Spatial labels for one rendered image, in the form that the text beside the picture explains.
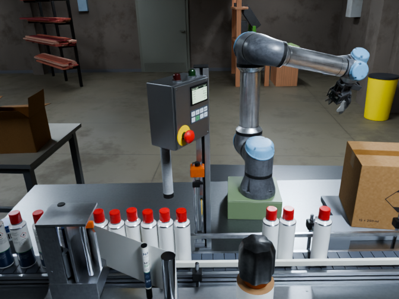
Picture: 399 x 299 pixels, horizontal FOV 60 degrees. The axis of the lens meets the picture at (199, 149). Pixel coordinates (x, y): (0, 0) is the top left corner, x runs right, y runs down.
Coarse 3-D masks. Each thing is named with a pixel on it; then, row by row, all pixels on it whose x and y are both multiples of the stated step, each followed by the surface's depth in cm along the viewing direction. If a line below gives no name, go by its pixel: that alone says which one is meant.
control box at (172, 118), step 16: (160, 80) 97; (192, 80) 97; (160, 96) 94; (176, 96) 92; (160, 112) 96; (176, 112) 93; (208, 112) 106; (160, 128) 98; (176, 128) 95; (192, 128) 101; (208, 128) 108; (160, 144) 100; (176, 144) 97
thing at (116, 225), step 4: (112, 212) 106; (116, 212) 106; (112, 216) 105; (116, 216) 105; (120, 216) 107; (112, 220) 106; (116, 220) 106; (120, 220) 107; (108, 224) 107; (112, 224) 106; (116, 224) 106; (120, 224) 107; (124, 224) 108; (112, 228) 106; (116, 228) 106; (120, 228) 106; (124, 228) 108; (116, 232) 106; (120, 232) 107; (124, 232) 108
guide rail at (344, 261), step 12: (180, 264) 109; (192, 264) 109; (204, 264) 109; (216, 264) 109; (228, 264) 109; (276, 264) 109; (288, 264) 109; (300, 264) 109; (312, 264) 109; (324, 264) 109; (336, 264) 108; (348, 264) 108; (360, 264) 108; (372, 264) 108; (384, 264) 108; (396, 264) 108
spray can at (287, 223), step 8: (288, 208) 105; (288, 216) 105; (280, 224) 107; (288, 224) 105; (280, 232) 108; (288, 232) 106; (280, 240) 109; (288, 240) 107; (280, 248) 110; (288, 248) 108; (280, 256) 111; (288, 256) 110
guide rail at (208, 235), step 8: (296, 232) 114; (304, 232) 114; (312, 232) 114; (336, 232) 114; (344, 232) 114; (352, 232) 113; (360, 232) 113; (368, 232) 113; (376, 232) 113; (384, 232) 113; (392, 232) 113
